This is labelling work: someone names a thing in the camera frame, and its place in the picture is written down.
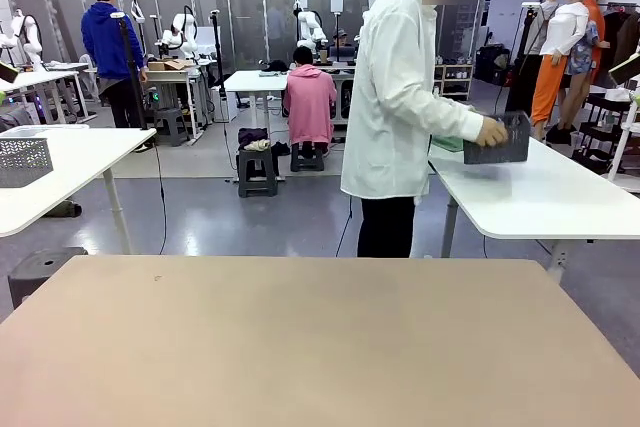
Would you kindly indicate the person's right hand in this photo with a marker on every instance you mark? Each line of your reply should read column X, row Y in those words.
column 492, row 133

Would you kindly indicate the dark grey basket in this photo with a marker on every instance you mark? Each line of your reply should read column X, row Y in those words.
column 515, row 147

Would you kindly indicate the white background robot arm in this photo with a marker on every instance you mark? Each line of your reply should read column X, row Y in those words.
column 310, row 22
column 30, row 32
column 180, row 27

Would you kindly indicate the person's right forearm white sleeve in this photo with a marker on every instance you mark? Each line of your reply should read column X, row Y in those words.
column 455, row 119

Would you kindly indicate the grey perforated plastic basket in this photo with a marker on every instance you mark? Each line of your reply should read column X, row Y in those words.
column 25, row 162

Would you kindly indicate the mannequin with black trousers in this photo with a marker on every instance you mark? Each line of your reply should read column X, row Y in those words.
column 525, row 87

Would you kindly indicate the wooden shelf unit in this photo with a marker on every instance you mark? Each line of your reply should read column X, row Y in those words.
column 455, row 82

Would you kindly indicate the black bags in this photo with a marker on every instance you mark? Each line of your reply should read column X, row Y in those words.
column 492, row 64

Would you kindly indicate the black trolley cart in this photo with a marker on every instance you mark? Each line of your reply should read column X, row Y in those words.
column 600, row 134

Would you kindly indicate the person in white shirt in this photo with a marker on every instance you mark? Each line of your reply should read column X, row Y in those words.
column 385, row 97

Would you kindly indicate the mannequin with beige hat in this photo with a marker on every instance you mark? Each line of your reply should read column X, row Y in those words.
column 582, row 54

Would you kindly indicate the mannequin with orange trousers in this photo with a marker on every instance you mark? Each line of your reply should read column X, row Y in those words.
column 565, row 32

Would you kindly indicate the rack of dark clothes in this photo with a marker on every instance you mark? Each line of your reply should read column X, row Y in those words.
column 622, row 37

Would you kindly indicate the seated person with cap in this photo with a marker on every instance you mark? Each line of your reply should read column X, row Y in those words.
column 341, row 39

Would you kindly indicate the person in pink hoodie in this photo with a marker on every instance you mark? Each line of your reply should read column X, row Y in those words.
column 310, row 102

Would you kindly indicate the dark grey plastic stool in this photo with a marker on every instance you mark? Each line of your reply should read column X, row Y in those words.
column 257, row 189
column 171, row 119
column 45, row 272
column 307, row 163

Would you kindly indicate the pile of dark clothes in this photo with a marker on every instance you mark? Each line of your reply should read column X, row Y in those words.
column 252, row 137

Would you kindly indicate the white computer case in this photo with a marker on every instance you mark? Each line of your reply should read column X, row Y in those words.
column 227, row 104

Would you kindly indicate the black stand pole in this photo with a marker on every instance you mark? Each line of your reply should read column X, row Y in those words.
column 217, row 47

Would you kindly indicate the open cardboard box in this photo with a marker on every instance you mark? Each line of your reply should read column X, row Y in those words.
column 170, row 65

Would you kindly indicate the black tripod with white head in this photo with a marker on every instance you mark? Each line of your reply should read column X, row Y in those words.
column 131, row 72

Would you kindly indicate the person in blue hoodie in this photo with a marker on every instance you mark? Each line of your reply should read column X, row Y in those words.
column 107, row 42

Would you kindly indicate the dark object under table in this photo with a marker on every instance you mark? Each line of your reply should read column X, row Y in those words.
column 65, row 209

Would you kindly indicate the white plastic bin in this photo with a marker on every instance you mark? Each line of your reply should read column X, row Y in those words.
column 35, row 131

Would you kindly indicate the black camera tripod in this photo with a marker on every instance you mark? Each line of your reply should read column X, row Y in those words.
column 528, row 27

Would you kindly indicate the white metal rack frame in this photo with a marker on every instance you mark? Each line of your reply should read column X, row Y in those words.
column 627, row 147

